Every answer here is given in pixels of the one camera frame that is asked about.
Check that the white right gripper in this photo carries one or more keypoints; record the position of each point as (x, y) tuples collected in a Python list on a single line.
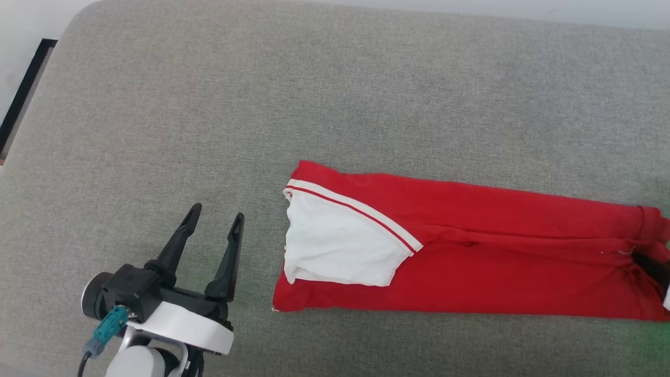
[(667, 301)]

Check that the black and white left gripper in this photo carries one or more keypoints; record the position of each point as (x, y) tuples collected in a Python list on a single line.
[(183, 322)]

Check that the red and white garment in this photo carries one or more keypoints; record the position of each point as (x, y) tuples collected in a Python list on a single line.
[(471, 251)]

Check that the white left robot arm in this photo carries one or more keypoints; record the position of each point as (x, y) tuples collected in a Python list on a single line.
[(138, 362)]

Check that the grey fabric sofa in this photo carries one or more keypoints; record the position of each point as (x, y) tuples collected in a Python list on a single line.
[(335, 94)]

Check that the black floor strip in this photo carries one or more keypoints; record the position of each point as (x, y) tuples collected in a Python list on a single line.
[(26, 89)]

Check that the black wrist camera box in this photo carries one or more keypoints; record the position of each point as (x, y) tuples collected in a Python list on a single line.
[(128, 290)]

